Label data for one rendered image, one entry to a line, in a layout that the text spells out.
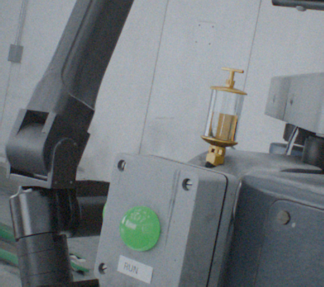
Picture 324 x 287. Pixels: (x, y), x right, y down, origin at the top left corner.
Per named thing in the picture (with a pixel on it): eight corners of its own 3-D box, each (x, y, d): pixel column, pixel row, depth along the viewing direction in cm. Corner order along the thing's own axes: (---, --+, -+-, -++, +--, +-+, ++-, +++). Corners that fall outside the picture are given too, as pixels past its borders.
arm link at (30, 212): (-3, 192, 92) (28, 180, 88) (44, 191, 97) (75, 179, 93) (6, 253, 90) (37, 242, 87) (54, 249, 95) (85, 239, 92)
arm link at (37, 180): (6, 129, 93) (55, 137, 87) (81, 132, 101) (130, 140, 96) (-3, 233, 93) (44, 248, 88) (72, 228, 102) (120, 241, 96)
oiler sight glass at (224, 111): (196, 133, 61) (205, 87, 61) (216, 136, 63) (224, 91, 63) (223, 140, 60) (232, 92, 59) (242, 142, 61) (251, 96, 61)
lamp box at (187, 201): (92, 277, 57) (115, 151, 57) (134, 273, 60) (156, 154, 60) (173, 311, 52) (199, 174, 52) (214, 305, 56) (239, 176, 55)
